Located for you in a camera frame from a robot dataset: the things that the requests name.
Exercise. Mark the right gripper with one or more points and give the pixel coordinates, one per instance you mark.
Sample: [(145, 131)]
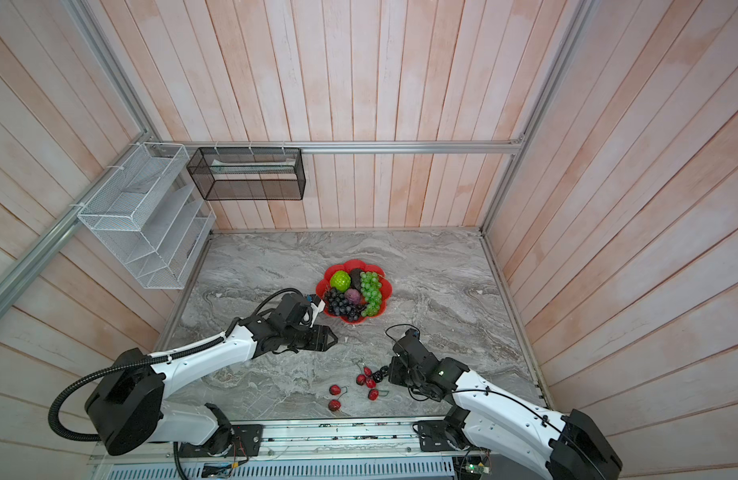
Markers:
[(394, 370)]

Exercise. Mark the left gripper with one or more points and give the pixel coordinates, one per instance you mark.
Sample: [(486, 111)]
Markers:
[(320, 340)]

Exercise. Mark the black grape bunch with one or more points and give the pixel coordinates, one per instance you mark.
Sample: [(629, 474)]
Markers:
[(338, 306)]

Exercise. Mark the red cherry cluster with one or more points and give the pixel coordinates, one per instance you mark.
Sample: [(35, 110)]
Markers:
[(364, 378)]

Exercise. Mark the purple fig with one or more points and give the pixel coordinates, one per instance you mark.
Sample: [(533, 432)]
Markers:
[(354, 296)]

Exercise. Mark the green custard apple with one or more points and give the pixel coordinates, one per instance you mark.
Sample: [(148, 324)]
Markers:
[(341, 281)]

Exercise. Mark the dark avocado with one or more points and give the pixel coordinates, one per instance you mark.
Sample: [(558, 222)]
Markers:
[(357, 275)]

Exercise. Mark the green grape bunch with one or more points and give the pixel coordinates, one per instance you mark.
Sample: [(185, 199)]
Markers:
[(371, 292)]

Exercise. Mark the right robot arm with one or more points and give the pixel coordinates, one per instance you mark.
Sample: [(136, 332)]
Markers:
[(585, 454)]

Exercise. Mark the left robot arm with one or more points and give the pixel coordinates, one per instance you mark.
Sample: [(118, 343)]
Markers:
[(130, 405)]

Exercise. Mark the red flower-shaped fruit bowl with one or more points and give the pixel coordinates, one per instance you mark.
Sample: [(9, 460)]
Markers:
[(386, 288)]

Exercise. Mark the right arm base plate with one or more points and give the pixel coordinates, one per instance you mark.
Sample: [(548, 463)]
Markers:
[(440, 436)]

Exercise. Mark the aluminium mounting rail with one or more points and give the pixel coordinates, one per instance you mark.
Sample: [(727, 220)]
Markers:
[(394, 437)]

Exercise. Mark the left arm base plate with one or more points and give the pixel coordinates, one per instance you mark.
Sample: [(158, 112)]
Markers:
[(240, 440)]

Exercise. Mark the black wire mesh basket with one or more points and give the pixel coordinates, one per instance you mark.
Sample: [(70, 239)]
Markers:
[(248, 173)]

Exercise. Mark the white wire mesh shelf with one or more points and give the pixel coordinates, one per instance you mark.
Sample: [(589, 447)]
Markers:
[(151, 220)]

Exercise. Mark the aluminium frame bar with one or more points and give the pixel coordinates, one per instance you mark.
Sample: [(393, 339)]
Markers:
[(374, 147)]

